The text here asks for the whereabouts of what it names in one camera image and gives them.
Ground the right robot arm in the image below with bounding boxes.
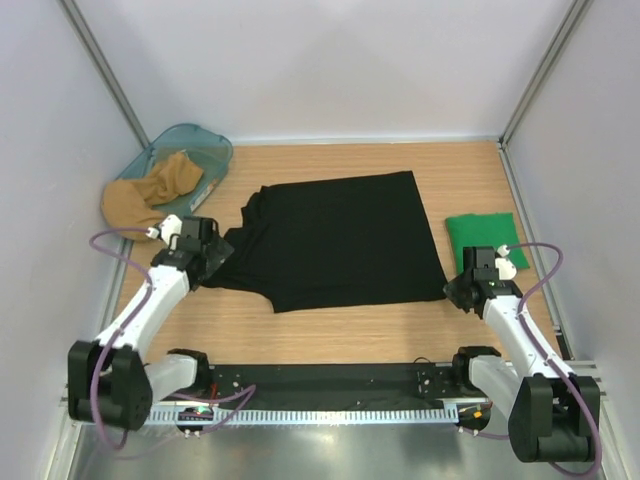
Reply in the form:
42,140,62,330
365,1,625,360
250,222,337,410
444,245,602,468

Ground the black tank top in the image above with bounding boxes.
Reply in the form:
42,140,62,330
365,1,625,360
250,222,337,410
204,171,447,313

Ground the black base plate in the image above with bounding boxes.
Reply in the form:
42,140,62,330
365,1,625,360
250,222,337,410
181,361,484,411

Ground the blue plastic basket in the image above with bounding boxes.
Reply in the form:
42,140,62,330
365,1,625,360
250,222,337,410
118,123,233,217

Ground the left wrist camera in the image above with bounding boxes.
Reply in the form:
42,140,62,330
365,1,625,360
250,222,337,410
145,214,183,250

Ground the white slotted cable duct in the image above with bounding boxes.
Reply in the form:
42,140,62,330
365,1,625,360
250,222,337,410
144,406,458,427

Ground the tan tank top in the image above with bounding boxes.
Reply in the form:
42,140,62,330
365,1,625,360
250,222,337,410
101,152,204,241

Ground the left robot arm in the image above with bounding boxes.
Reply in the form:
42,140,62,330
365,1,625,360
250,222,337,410
67,215,233,431

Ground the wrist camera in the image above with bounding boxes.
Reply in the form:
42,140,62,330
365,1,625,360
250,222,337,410
495,244,518,281
145,214,183,250

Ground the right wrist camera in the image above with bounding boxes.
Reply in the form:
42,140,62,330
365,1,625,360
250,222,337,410
495,244,518,281

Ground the green tank top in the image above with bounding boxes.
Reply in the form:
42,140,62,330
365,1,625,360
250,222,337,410
445,212,520,274

